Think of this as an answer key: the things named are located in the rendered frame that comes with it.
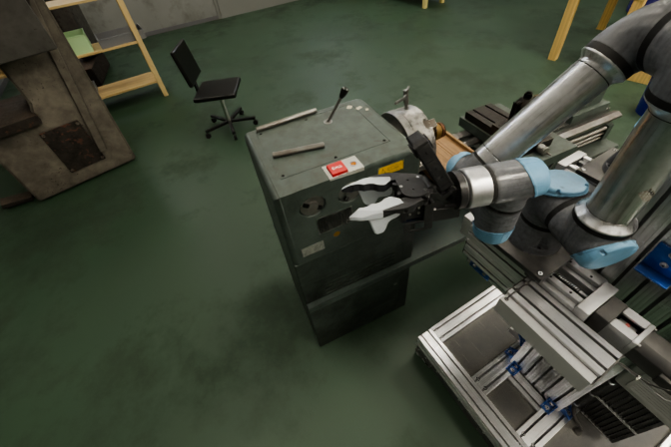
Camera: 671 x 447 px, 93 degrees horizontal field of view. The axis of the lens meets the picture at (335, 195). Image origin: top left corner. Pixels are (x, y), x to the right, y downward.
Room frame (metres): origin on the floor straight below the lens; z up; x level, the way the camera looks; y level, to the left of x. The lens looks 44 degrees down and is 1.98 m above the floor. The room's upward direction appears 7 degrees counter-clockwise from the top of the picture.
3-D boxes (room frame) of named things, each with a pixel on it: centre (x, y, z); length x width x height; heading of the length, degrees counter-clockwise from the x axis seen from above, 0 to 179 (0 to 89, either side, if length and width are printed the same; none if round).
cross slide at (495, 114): (1.44, -0.97, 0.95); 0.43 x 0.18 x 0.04; 19
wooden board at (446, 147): (1.32, -0.60, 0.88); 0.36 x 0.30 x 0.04; 19
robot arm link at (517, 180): (0.42, -0.32, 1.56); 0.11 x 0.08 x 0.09; 94
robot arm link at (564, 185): (0.56, -0.58, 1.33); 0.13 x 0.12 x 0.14; 4
